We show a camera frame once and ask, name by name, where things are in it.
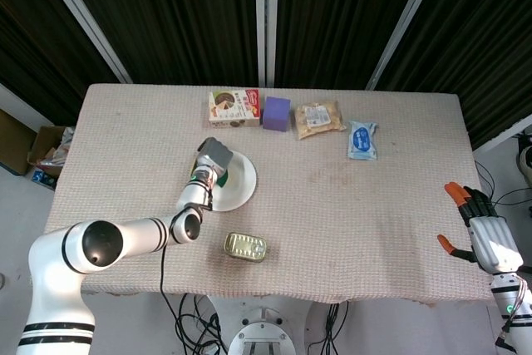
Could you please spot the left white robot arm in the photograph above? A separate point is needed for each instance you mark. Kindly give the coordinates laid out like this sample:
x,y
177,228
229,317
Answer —
x,y
104,255

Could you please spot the pink checkered tablecloth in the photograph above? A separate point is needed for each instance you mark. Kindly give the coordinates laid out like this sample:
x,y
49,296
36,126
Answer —
x,y
332,213

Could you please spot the gold rectangular tin can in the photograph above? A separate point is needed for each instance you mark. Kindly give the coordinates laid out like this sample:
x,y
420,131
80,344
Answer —
x,y
245,247

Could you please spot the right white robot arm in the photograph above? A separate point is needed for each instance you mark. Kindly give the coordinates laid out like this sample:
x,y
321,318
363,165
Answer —
x,y
513,309

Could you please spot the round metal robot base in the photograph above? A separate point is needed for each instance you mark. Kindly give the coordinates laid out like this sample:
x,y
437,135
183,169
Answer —
x,y
261,336

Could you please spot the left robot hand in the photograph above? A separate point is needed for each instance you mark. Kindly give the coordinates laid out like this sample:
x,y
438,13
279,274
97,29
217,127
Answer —
x,y
215,156

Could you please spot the colourful snack box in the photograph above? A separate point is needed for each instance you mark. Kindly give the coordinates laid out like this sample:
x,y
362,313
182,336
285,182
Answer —
x,y
234,108

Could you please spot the blue wet wipes pack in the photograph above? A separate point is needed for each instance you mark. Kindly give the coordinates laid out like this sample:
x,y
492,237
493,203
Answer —
x,y
362,141

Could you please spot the cardboard box with clutter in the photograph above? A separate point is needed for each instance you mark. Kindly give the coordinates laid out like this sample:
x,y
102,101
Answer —
x,y
47,155

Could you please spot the purple foam cube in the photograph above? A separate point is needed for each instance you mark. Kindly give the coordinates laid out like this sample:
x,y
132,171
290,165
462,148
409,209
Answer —
x,y
275,115

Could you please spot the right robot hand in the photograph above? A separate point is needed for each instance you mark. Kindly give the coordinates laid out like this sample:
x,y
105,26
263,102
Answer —
x,y
488,238

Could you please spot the clear bag of nuts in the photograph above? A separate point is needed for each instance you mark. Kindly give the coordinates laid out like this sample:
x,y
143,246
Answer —
x,y
318,119

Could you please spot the white round plate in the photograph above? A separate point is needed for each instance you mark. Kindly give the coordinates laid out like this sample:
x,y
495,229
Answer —
x,y
239,184

